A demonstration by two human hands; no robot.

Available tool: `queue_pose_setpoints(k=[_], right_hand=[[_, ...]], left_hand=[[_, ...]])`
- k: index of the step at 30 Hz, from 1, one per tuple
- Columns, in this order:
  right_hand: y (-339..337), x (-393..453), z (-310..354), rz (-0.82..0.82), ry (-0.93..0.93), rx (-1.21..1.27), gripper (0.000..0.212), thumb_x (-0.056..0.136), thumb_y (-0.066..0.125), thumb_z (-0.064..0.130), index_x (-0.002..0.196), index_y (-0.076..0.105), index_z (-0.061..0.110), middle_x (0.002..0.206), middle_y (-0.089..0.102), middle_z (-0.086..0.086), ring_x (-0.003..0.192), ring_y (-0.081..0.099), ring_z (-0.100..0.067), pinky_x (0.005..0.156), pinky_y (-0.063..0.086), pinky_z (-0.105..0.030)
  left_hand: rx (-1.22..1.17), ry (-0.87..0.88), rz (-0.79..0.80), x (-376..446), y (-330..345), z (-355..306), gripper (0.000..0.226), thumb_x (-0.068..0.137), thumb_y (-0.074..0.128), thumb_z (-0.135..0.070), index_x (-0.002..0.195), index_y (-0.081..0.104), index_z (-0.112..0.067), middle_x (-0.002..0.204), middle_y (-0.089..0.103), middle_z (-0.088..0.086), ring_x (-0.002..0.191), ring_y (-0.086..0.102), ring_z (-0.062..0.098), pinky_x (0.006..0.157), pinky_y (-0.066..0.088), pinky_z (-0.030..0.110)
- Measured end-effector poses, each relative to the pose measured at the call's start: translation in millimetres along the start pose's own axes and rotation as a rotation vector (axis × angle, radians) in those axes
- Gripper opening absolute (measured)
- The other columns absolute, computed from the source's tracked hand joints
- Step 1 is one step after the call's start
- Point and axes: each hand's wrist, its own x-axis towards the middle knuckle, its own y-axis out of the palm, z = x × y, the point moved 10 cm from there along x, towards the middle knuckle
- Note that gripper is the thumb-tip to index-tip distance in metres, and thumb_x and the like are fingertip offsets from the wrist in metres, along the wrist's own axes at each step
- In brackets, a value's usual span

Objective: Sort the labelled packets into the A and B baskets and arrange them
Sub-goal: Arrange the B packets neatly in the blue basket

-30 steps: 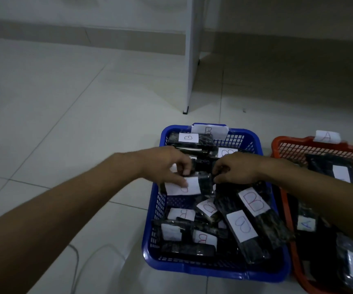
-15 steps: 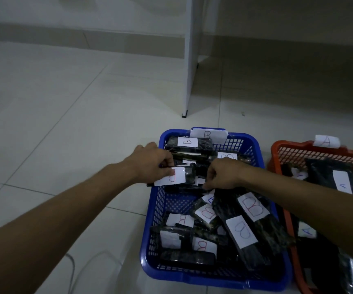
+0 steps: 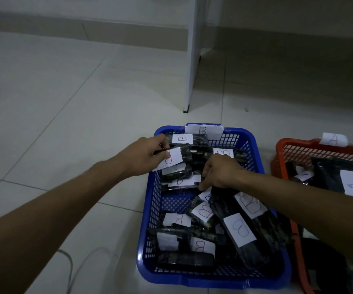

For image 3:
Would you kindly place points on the person's right forearm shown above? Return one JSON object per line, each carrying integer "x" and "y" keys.
{"x": 317, "y": 211}

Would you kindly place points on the small white paper tag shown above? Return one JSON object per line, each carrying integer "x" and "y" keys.
{"x": 334, "y": 139}

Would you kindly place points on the person's right hand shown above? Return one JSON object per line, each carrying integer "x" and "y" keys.
{"x": 228, "y": 174}

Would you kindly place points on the person's left hand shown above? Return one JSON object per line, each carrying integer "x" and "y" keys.
{"x": 139, "y": 159}

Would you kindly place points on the blue plastic basket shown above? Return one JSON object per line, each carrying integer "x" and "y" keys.
{"x": 194, "y": 280}

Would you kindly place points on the white desk side panel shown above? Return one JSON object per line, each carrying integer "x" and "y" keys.
{"x": 194, "y": 42}

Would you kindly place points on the red plastic basket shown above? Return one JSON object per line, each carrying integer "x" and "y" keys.
{"x": 289, "y": 143}

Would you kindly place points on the large white paper tag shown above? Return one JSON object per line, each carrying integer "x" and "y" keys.
{"x": 203, "y": 130}

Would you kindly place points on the person's left forearm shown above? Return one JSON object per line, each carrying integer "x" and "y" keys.
{"x": 41, "y": 220}

